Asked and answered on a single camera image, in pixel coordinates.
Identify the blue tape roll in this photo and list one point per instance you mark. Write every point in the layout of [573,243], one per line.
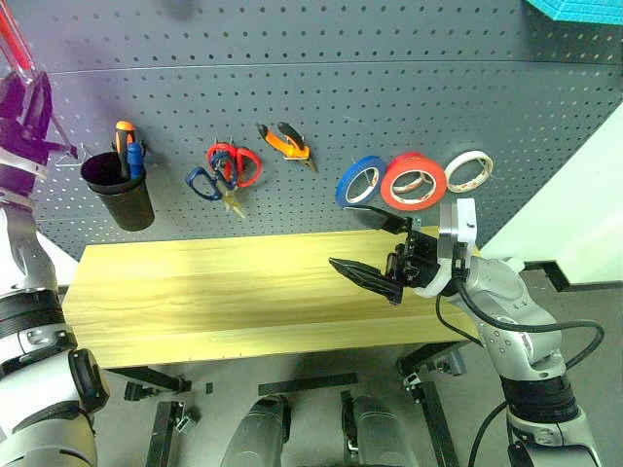
[343,187]

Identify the black metal table frame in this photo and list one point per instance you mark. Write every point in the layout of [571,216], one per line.
[428,418]

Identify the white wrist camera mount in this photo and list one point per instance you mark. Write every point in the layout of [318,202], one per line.
[19,168]
[467,214]

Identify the white tape roll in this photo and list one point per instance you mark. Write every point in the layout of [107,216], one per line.
[449,176]

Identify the small silver scissors hook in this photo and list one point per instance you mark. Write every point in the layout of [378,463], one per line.
[229,142]

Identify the grey robot left leg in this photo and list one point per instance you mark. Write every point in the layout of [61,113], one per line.
[258,433]

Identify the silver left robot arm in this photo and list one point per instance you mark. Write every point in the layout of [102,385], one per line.
[29,389]

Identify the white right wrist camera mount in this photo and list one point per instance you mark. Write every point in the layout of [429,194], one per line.
[467,214]

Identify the teal foam block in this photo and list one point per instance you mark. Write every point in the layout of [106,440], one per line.
[574,10]

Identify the grey table corner bracket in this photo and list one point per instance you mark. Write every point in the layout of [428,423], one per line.
[452,362]

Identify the grey perforated metal pegboard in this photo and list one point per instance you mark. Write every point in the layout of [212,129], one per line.
[311,73]

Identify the small silver table caster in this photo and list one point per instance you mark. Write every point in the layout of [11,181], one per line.
[186,424]

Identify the grey robot leg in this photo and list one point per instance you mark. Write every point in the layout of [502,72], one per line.
[258,433]
[384,433]

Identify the red tape roll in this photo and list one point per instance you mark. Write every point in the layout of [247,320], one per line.
[414,163]

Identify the black plastic cup holder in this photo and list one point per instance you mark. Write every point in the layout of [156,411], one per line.
[129,209]

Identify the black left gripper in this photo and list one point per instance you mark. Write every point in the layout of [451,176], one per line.
[22,133]

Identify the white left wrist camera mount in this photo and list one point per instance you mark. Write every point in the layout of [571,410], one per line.
[19,168]

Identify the grey robot right leg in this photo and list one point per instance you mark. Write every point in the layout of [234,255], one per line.
[384,433]

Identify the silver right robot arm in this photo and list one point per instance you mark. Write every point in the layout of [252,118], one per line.
[506,292]

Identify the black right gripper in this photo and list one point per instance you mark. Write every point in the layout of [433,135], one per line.
[418,262]

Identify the black floor tape strip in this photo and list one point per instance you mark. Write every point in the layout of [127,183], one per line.
[306,384]

